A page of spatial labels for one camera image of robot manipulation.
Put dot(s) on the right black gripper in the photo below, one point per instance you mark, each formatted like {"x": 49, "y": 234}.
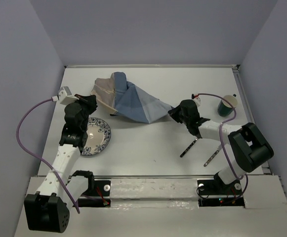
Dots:
{"x": 173, "y": 113}

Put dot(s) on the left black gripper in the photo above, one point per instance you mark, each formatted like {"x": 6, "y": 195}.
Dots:
{"x": 89, "y": 100}

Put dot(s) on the blue beige checked cloth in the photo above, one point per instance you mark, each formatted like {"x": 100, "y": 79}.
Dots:
{"x": 123, "y": 98}

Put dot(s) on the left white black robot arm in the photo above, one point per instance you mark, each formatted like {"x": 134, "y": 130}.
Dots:
{"x": 48, "y": 209}

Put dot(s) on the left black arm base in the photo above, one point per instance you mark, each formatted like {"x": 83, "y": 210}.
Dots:
{"x": 97, "y": 193}

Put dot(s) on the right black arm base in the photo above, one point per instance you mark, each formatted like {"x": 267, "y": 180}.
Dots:
{"x": 212, "y": 196}

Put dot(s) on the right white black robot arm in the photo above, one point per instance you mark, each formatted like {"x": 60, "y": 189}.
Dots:
{"x": 250, "y": 148}

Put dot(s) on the blue floral white plate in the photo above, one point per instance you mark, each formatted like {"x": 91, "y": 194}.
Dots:
{"x": 98, "y": 136}

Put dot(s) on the dark green white mug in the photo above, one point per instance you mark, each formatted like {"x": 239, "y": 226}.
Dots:
{"x": 226, "y": 104}

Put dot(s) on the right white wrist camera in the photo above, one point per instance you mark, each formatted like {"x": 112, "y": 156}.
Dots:
{"x": 196, "y": 99}

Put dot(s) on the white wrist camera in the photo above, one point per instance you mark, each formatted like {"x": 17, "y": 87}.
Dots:
{"x": 196, "y": 99}
{"x": 65, "y": 96}

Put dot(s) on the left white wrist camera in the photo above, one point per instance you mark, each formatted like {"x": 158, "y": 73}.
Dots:
{"x": 65, "y": 96}

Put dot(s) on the silver fork black handle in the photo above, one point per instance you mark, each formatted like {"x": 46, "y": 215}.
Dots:
{"x": 188, "y": 148}

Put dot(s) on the silver knife black handle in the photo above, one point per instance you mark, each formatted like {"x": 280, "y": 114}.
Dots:
{"x": 212, "y": 156}

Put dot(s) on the aluminium table rail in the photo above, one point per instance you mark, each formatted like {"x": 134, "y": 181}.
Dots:
{"x": 265, "y": 166}

